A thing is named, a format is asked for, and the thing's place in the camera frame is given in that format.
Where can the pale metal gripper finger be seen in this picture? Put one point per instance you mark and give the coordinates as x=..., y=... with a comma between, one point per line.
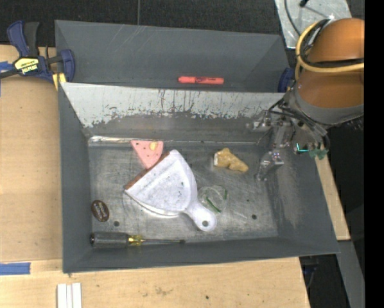
x=269, y=165
x=259, y=123

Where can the tan lumpy toy food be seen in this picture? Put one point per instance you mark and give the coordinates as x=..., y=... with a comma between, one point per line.
x=229, y=162

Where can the clear glass thing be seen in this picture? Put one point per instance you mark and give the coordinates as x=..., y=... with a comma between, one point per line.
x=211, y=199

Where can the orange marker pen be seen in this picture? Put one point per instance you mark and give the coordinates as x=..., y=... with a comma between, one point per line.
x=201, y=80

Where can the white plastic dustpan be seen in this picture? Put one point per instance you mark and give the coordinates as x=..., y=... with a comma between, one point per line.
x=166, y=184

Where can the grey metal bin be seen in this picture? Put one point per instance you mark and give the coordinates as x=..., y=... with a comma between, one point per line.
x=166, y=53

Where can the pink toy wedge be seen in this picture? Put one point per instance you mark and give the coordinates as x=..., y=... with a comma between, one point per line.
x=147, y=154

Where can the brown oval disc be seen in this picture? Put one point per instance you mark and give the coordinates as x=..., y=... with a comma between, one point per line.
x=100, y=211

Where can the black and yellow screwdriver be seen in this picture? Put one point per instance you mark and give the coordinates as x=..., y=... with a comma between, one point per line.
x=110, y=239

